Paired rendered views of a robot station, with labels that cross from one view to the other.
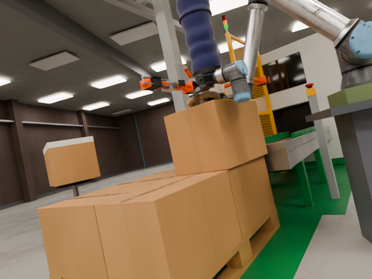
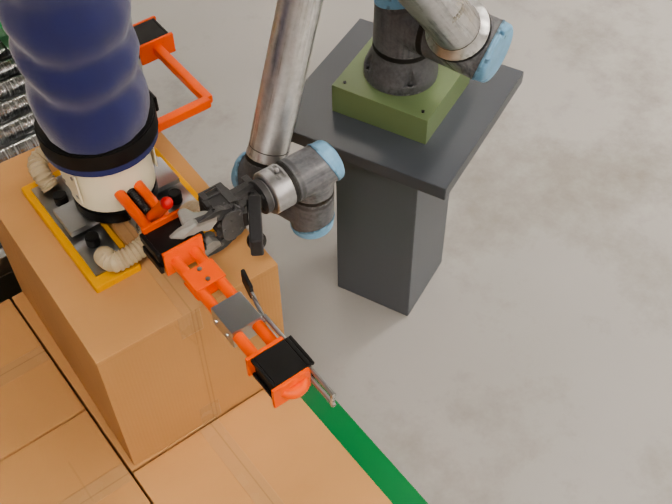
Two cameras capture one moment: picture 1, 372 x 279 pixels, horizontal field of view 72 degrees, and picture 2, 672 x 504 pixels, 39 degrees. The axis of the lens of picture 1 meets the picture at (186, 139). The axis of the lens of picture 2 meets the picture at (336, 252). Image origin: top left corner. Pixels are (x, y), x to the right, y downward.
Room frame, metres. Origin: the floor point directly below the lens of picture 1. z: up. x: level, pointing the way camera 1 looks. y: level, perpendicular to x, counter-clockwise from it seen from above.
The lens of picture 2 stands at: (0.96, 0.91, 2.41)
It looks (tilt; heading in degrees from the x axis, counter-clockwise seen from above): 50 degrees down; 287
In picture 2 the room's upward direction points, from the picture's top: 1 degrees counter-clockwise
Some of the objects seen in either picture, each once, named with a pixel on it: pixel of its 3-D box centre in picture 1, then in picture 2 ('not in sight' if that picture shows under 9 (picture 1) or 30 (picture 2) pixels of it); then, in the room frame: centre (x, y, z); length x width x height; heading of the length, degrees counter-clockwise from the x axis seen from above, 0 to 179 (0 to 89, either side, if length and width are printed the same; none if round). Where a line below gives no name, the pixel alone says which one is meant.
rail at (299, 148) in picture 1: (314, 140); not in sight; (2.85, -1.39, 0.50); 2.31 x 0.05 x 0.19; 144
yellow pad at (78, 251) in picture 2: not in sight; (77, 222); (1.84, -0.18, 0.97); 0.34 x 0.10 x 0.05; 143
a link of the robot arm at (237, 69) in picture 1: (234, 71); (309, 171); (1.40, -0.35, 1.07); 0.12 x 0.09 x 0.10; 54
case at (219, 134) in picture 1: (218, 136); (135, 277); (1.78, -0.23, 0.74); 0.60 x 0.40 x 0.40; 142
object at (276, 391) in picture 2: (150, 84); (278, 371); (1.31, 0.12, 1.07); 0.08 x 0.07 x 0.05; 143
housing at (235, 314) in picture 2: (169, 86); (237, 319); (1.41, 0.03, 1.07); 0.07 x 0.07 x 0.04; 53
